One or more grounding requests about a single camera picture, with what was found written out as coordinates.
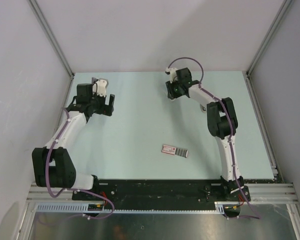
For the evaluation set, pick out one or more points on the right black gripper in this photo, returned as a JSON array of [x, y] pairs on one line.
[[171, 94]]

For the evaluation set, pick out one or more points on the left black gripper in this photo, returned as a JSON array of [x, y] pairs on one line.
[[108, 109]]

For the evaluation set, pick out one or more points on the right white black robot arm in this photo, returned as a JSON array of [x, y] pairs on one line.
[[222, 122]]

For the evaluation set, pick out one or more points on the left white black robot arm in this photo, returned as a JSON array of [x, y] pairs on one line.
[[52, 164]]

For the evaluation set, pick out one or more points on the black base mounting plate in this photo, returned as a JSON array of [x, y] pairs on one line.
[[207, 189]]

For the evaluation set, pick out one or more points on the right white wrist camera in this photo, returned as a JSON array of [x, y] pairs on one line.
[[172, 74]]

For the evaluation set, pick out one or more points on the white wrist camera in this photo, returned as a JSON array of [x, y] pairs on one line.
[[172, 74], [99, 86]]

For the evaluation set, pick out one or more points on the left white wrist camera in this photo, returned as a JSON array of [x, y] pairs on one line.
[[99, 86]]

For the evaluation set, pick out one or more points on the right aluminium side rail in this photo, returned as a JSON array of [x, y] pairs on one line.
[[263, 129]]

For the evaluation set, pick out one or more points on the left aluminium corner post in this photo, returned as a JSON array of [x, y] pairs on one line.
[[47, 30]]

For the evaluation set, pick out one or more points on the aluminium corner post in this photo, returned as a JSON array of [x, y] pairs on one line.
[[47, 30], [270, 34]]

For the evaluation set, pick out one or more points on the right aluminium corner post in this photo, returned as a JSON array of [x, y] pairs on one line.
[[270, 34]]

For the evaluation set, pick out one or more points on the aluminium front frame rail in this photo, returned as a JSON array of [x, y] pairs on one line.
[[260, 193]]

